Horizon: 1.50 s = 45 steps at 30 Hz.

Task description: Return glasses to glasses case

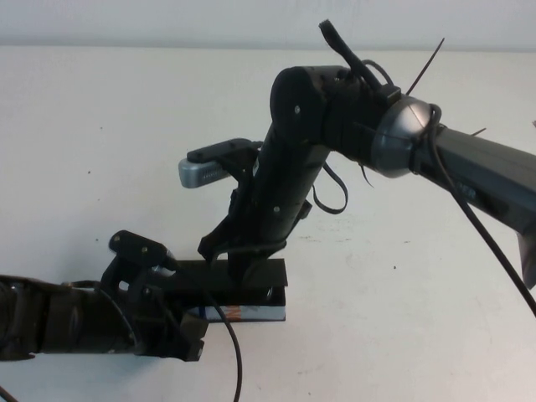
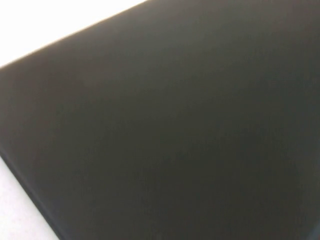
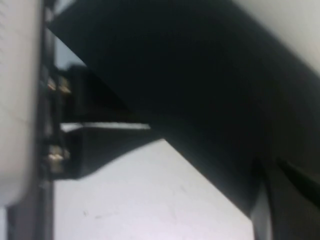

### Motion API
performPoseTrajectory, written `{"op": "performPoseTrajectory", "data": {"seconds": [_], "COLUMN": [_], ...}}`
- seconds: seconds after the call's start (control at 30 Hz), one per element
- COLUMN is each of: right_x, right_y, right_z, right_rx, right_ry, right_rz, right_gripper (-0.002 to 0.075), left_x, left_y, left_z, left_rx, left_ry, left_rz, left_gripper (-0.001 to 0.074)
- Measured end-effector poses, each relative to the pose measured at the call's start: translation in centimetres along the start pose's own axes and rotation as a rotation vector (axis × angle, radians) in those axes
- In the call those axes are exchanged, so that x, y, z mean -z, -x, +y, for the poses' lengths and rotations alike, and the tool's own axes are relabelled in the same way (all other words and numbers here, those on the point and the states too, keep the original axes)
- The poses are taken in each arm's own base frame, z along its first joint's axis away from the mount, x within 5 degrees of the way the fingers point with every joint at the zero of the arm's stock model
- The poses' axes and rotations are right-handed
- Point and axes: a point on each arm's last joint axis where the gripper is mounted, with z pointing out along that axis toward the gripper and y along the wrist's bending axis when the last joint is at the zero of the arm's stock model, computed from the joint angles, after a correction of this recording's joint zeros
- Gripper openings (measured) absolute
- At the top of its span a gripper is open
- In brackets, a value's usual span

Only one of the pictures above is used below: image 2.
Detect black printed glasses case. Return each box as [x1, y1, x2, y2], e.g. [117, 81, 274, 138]
[0, 0, 320, 240]

